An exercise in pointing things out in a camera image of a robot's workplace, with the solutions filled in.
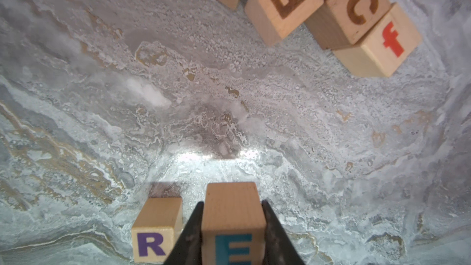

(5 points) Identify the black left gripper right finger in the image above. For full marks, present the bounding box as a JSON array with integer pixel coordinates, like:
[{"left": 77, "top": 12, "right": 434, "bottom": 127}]
[{"left": 261, "top": 200, "right": 305, "bottom": 265}]

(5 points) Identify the block with brown F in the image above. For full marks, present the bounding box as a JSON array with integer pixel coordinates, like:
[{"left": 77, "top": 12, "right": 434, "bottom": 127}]
[{"left": 244, "top": 0, "right": 324, "bottom": 46}]

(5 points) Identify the block with brown C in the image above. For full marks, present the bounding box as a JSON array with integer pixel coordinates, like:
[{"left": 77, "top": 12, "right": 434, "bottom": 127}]
[{"left": 305, "top": 0, "right": 391, "bottom": 50}]

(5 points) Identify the block with red f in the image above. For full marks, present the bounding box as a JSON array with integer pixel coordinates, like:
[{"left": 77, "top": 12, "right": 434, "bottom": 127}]
[{"left": 332, "top": 2, "right": 422, "bottom": 77}]

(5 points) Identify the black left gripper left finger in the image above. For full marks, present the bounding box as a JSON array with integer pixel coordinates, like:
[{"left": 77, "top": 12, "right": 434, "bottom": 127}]
[{"left": 163, "top": 201, "right": 204, "bottom": 265}]

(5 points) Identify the block with purple R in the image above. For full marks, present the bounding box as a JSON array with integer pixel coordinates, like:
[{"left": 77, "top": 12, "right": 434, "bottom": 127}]
[{"left": 131, "top": 197, "right": 183, "bottom": 263}]

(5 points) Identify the block with teal E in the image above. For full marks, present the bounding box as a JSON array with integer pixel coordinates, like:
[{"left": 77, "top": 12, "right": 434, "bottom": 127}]
[{"left": 201, "top": 182, "right": 267, "bottom": 265}]

